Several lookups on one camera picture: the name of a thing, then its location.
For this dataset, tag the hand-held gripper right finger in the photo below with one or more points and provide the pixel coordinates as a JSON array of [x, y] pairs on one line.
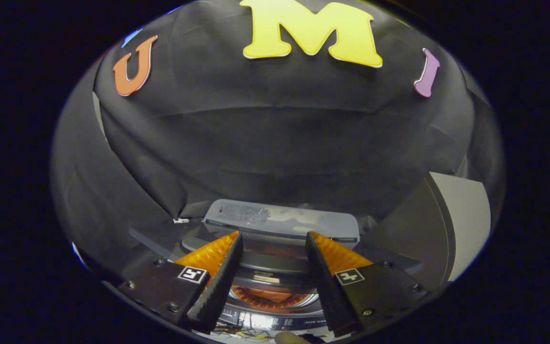
[[325, 282]]

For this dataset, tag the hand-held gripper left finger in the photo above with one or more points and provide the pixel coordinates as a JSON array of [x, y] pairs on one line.
[[220, 282]]

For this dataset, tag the orange polo shirt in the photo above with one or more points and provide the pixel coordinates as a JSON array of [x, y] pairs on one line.
[[275, 296]]

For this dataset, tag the dark grey washing machine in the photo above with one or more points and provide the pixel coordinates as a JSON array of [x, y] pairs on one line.
[[280, 222]]

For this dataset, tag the grey cabinet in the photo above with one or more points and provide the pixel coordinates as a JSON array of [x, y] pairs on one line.
[[466, 215]]

